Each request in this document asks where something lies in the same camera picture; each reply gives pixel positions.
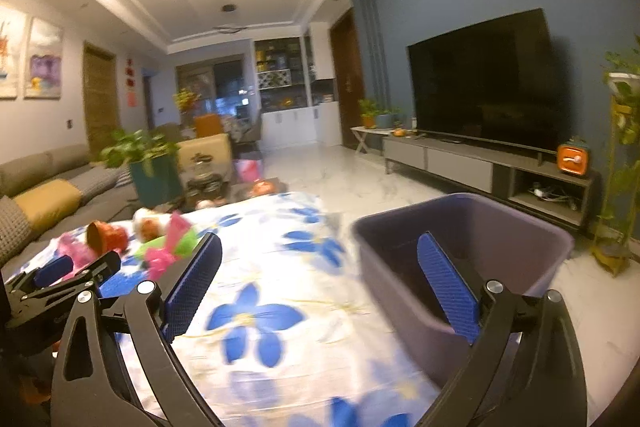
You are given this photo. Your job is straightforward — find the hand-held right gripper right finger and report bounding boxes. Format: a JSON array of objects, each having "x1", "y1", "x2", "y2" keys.
[{"x1": 417, "y1": 231, "x2": 588, "y2": 427}]

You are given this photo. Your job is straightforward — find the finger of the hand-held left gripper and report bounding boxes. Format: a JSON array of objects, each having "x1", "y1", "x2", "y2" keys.
[
  {"x1": 20, "y1": 251, "x2": 122, "y2": 308},
  {"x1": 7, "y1": 255, "x2": 76, "y2": 303}
]

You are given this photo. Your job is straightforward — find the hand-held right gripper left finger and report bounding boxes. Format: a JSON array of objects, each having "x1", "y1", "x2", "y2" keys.
[{"x1": 52, "y1": 232, "x2": 223, "y2": 427}]

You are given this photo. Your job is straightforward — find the purple grey plastic bin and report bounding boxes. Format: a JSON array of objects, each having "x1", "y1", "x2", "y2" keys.
[{"x1": 351, "y1": 193, "x2": 576, "y2": 390}]

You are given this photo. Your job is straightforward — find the pink plastic bag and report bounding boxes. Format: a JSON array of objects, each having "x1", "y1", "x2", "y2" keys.
[{"x1": 57, "y1": 234, "x2": 91, "y2": 268}]

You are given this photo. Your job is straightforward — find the green plastic wrapper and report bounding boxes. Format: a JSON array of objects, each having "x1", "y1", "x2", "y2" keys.
[{"x1": 145, "y1": 232, "x2": 198, "y2": 258}]

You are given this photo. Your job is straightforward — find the houndstooth cushion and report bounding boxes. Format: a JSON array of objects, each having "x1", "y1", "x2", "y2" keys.
[{"x1": 0, "y1": 196, "x2": 33, "y2": 260}]

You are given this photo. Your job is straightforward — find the white snack cup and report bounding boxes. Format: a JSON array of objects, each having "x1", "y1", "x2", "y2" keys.
[{"x1": 132, "y1": 207, "x2": 173, "y2": 242}]

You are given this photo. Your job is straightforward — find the yellow cushion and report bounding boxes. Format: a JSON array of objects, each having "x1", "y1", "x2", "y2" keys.
[{"x1": 12, "y1": 180, "x2": 83, "y2": 233}]

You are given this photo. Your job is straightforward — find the grey patterned cushion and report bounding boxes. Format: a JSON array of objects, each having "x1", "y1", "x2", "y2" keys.
[{"x1": 65, "y1": 167, "x2": 123, "y2": 203}]

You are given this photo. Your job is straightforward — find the blue floral tablecloth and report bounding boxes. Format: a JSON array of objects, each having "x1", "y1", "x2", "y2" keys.
[{"x1": 0, "y1": 191, "x2": 446, "y2": 427}]

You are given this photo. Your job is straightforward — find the potted plant teal planter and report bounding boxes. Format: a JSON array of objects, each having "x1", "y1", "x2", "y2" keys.
[{"x1": 99, "y1": 128, "x2": 183, "y2": 208}]

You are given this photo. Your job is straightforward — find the dark coffee table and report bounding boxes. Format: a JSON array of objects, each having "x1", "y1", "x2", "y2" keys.
[{"x1": 150, "y1": 177, "x2": 291, "y2": 213}]

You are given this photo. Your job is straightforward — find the glass jars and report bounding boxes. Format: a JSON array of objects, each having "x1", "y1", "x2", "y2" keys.
[{"x1": 184, "y1": 154, "x2": 227, "y2": 204}]

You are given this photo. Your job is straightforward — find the grey sofa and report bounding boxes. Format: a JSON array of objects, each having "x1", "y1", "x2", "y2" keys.
[{"x1": 0, "y1": 142, "x2": 151, "y2": 268}]

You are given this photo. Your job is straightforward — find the pink gift bag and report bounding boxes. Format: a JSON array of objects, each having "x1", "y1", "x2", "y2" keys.
[{"x1": 235, "y1": 158, "x2": 264, "y2": 184}]

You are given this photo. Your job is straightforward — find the grey tv stand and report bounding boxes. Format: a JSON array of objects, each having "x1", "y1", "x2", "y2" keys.
[{"x1": 382, "y1": 130, "x2": 596, "y2": 233}]

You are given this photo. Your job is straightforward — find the orange chair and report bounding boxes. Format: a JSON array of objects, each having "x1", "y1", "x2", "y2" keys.
[{"x1": 194, "y1": 114, "x2": 223, "y2": 139}]

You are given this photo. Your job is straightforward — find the light wooden door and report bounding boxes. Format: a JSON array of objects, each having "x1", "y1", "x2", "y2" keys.
[{"x1": 82, "y1": 41, "x2": 118, "y2": 158}]

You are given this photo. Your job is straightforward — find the orange clock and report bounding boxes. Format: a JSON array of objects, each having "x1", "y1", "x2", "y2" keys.
[{"x1": 556, "y1": 142, "x2": 588, "y2": 175}]

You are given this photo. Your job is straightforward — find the white folding table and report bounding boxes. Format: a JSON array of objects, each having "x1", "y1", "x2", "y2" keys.
[{"x1": 350, "y1": 124, "x2": 396, "y2": 155}]

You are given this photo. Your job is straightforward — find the plant in grey pot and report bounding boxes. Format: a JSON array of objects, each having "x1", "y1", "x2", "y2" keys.
[{"x1": 375, "y1": 107, "x2": 403, "y2": 129}]

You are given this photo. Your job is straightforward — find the yellow flowers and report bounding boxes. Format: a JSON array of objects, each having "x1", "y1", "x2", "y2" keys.
[{"x1": 172, "y1": 88, "x2": 201, "y2": 113}]

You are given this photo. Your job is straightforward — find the white display cabinet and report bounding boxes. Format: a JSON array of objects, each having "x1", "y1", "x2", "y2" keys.
[{"x1": 252, "y1": 21, "x2": 343, "y2": 150}]

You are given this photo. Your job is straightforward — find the plant in orange pot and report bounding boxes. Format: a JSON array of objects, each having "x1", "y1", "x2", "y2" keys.
[{"x1": 357, "y1": 100, "x2": 378, "y2": 129}]

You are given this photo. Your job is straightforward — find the glass sliding door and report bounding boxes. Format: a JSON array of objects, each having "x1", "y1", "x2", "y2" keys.
[{"x1": 175, "y1": 57, "x2": 251, "y2": 118}]

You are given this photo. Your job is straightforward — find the purple painting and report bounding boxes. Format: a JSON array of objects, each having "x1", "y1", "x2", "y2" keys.
[{"x1": 24, "y1": 17, "x2": 65, "y2": 99}]

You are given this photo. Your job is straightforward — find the black television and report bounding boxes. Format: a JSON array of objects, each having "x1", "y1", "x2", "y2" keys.
[{"x1": 406, "y1": 8, "x2": 571, "y2": 153}]

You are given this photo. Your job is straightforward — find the sailboat painting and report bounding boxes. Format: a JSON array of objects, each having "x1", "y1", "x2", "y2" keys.
[{"x1": 0, "y1": 2, "x2": 28, "y2": 99}]

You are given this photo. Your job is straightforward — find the tall plant on gold stand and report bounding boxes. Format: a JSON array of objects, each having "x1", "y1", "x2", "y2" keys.
[{"x1": 590, "y1": 34, "x2": 640, "y2": 275}]

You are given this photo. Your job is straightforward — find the dark wooden door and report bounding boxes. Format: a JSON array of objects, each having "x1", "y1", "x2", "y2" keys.
[{"x1": 330, "y1": 7, "x2": 366, "y2": 147}]

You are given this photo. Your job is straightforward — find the power strip with cables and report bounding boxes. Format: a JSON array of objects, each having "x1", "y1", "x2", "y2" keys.
[{"x1": 529, "y1": 182, "x2": 576, "y2": 208}]

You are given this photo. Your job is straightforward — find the red wall decorations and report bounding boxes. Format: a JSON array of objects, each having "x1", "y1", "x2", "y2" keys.
[{"x1": 126, "y1": 57, "x2": 138, "y2": 108}]

